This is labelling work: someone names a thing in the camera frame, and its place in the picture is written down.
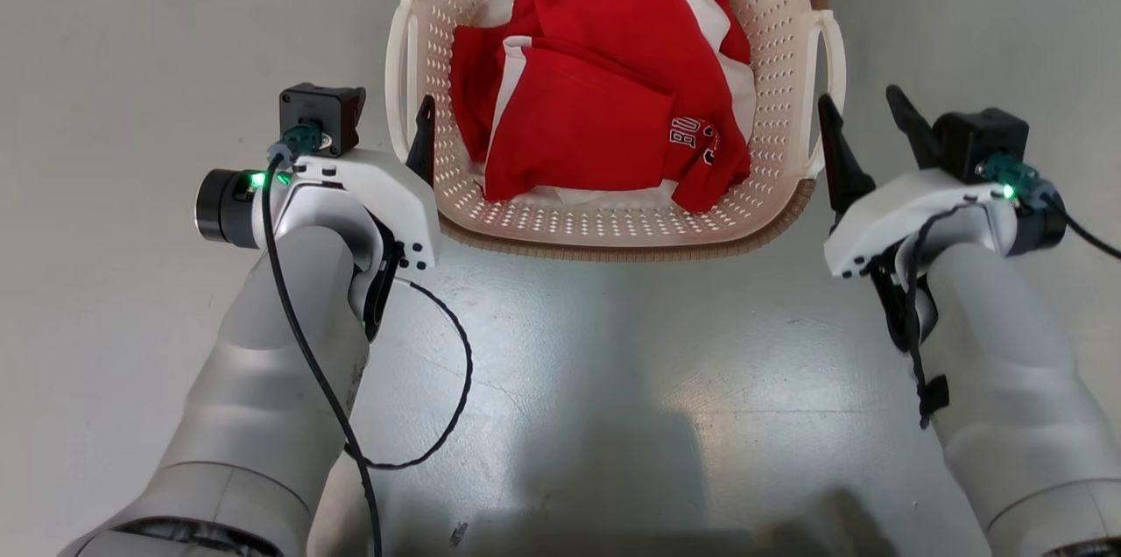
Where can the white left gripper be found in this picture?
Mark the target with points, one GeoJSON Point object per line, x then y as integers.
{"type": "Point", "coordinates": [394, 207]}

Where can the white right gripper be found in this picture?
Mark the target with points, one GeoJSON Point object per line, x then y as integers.
{"type": "Point", "coordinates": [911, 211]}

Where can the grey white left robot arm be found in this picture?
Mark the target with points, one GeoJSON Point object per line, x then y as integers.
{"type": "Point", "coordinates": [263, 399]}

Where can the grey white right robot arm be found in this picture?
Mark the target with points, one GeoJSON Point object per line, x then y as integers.
{"type": "Point", "coordinates": [1016, 399]}

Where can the cream perforated plastic laundry basket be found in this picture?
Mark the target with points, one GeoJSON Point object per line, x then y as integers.
{"type": "Point", "coordinates": [455, 14]}

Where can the red jersey with white lettering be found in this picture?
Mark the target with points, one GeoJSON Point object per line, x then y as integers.
{"type": "Point", "coordinates": [595, 102]}

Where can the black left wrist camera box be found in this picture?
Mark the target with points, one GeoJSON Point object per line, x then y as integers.
{"type": "Point", "coordinates": [333, 110]}

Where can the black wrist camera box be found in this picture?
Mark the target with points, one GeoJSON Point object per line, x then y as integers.
{"type": "Point", "coordinates": [333, 110]}
{"type": "Point", "coordinates": [981, 141]}

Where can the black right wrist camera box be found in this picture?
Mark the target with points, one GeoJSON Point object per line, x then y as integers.
{"type": "Point", "coordinates": [981, 141]}

